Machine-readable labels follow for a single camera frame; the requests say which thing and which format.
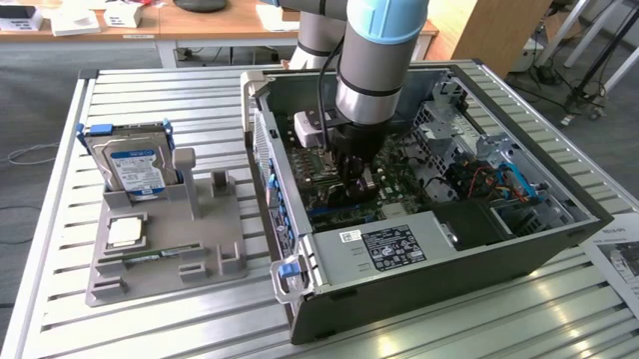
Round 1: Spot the grey power supply unit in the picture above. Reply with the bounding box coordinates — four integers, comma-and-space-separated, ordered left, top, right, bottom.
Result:
308, 209, 462, 288

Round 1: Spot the white floor cable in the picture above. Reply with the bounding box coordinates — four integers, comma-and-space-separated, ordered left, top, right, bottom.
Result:
7, 144, 62, 165

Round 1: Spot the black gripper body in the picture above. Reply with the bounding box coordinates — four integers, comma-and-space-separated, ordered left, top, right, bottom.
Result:
331, 121, 390, 162

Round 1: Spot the green RAM stick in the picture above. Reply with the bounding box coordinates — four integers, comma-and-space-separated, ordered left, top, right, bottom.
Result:
304, 175, 340, 192
98, 245, 202, 267

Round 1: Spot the blue expansion slot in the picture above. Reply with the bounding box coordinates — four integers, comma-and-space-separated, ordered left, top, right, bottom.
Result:
304, 203, 362, 221

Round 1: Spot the white cardboard box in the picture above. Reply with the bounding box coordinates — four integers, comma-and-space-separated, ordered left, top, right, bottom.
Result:
102, 7, 146, 29

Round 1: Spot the wooden desk white frame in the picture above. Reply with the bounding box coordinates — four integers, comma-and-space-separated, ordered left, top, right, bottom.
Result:
158, 0, 441, 69
0, 7, 160, 52

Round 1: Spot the white electronics box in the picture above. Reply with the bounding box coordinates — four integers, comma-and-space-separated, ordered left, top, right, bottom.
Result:
509, 37, 546, 74

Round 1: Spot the wooden cabinet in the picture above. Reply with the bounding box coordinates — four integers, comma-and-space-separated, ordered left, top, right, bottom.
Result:
423, 0, 555, 78

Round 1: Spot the black graphics card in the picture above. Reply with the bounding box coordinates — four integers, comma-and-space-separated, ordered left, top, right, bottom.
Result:
323, 179, 375, 207

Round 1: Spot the printed paper sheet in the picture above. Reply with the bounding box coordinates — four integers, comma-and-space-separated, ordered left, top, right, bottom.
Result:
578, 212, 639, 311

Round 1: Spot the white table frame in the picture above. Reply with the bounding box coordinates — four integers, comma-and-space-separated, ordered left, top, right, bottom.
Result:
542, 0, 639, 96

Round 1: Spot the red orange wire bundle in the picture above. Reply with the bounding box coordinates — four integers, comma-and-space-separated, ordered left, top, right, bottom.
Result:
467, 164, 503, 197

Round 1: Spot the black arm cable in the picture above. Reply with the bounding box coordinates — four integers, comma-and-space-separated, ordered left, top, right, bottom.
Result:
319, 35, 348, 158

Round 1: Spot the metal disk bay cage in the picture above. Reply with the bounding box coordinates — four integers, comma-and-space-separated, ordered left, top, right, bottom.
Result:
414, 76, 506, 195

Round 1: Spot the green motherboard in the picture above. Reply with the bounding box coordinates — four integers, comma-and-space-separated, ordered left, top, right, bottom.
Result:
272, 111, 435, 233

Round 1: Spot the silver CPU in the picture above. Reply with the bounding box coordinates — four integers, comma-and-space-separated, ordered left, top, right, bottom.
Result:
106, 218, 147, 251

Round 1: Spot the blue wire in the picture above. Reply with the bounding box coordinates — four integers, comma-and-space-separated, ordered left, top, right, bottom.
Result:
497, 160, 546, 206

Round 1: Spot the grey parts rack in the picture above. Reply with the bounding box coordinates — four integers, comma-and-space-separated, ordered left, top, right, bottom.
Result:
86, 147, 251, 310

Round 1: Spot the hard disk with blue caddy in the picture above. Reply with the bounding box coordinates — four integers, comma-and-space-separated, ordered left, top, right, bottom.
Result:
74, 119, 175, 203

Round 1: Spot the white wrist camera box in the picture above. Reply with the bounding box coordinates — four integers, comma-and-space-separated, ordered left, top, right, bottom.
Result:
292, 110, 335, 149

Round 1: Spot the white paper stack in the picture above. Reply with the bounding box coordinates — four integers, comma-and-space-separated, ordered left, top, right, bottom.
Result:
255, 3, 300, 32

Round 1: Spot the black wheeled stand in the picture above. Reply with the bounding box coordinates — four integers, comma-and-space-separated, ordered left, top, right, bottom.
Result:
562, 14, 639, 121

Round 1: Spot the metal CPU socket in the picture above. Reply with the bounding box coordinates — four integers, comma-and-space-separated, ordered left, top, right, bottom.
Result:
316, 148, 342, 177

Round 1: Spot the black and white box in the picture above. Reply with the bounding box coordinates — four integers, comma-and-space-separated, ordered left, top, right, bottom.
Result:
0, 5, 46, 32

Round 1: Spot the black round object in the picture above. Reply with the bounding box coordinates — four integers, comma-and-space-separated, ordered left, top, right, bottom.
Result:
172, 0, 228, 13

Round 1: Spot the black open PC case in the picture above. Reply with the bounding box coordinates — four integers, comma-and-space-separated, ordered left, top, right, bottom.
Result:
238, 58, 617, 346

